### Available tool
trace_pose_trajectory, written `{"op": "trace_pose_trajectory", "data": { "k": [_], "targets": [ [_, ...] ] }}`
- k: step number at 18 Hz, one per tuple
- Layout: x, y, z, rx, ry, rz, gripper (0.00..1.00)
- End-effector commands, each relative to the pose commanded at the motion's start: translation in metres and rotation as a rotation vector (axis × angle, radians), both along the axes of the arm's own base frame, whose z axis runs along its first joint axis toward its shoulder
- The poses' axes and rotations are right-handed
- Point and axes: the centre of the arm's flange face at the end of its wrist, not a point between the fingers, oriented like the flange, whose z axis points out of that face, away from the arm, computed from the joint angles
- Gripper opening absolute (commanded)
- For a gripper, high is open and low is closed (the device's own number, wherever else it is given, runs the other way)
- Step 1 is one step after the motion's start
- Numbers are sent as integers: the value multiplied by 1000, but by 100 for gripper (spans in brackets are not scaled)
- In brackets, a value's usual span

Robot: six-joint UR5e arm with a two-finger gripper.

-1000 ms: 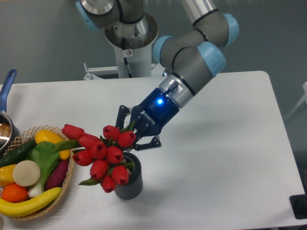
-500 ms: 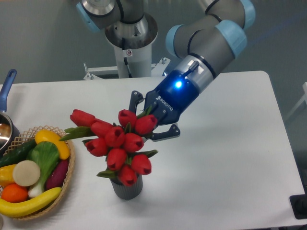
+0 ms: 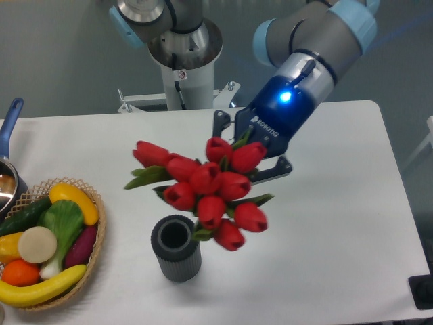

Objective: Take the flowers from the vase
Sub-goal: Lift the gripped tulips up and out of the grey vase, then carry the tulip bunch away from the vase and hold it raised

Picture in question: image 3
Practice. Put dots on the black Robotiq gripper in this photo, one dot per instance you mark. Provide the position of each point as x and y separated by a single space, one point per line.
274 116

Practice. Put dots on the red tulip bouquet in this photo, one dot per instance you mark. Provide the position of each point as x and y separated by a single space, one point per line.
215 191

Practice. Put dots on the dark grey ribbed vase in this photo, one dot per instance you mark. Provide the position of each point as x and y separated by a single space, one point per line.
178 254

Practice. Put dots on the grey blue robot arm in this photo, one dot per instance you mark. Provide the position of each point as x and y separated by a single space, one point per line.
311 50

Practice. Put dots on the green bok choy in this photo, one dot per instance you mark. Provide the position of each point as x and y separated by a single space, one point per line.
65 219

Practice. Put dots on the purple sweet potato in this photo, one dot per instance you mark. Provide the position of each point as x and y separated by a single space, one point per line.
81 250

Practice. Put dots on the woven wicker basket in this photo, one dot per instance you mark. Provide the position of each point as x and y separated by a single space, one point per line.
40 191

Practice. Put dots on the black device at table edge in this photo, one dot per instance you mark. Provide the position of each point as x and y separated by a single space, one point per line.
421 290

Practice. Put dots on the green cucumber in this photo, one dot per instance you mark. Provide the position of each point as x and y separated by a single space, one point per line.
26 217

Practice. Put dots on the beige round disc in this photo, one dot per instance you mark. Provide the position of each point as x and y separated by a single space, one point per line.
37 244

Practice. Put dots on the yellow bell pepper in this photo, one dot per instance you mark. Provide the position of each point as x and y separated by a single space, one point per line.
9 248

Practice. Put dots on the orange fruit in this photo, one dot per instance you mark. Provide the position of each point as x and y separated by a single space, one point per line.
20 273

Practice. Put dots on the yellow banana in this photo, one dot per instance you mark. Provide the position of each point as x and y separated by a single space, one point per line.
28 296

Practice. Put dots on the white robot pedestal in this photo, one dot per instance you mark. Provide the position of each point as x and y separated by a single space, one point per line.
186 62

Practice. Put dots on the white frame at right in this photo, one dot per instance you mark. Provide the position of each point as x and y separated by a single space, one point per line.
423 149

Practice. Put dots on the blue handled saucepan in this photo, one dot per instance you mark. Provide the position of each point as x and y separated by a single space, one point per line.
12 185

